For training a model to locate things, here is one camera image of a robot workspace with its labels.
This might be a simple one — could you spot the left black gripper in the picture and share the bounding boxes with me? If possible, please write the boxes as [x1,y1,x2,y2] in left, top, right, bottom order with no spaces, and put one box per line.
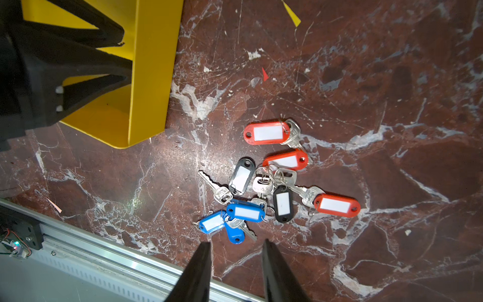
[1,0,133,151]

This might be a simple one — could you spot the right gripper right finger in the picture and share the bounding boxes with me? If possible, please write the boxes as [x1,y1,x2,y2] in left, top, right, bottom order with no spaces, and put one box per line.
[262,239,311,301]

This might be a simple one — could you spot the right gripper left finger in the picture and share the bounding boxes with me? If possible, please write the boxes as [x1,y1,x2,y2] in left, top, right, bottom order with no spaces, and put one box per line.
[165,242,212,302]

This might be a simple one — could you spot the blue tag key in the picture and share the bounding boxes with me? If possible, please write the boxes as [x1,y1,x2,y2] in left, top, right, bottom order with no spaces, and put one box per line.
[226,198,267,223]
[225,216,257,245]

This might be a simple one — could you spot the yellow bottom drawer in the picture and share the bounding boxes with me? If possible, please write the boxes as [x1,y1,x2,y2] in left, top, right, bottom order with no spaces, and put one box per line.
[20,1,183,149]

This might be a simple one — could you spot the black tag key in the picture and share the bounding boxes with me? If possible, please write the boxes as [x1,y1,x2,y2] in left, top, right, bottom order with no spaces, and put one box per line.
[272,186,294,223]
[198,157,256,205]

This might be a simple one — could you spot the red tag key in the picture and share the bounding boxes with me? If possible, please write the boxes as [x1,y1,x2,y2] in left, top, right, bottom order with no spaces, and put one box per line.
[273,168,361,218]
[257,149,310,191]
[243,119,303,150]

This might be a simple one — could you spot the left circuit board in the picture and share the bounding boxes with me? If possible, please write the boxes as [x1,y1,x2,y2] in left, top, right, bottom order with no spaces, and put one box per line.
[1,214,44,259]

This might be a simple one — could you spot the aluminium front rail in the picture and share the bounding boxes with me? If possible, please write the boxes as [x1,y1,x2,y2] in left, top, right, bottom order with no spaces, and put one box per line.
[0,198,265,302]

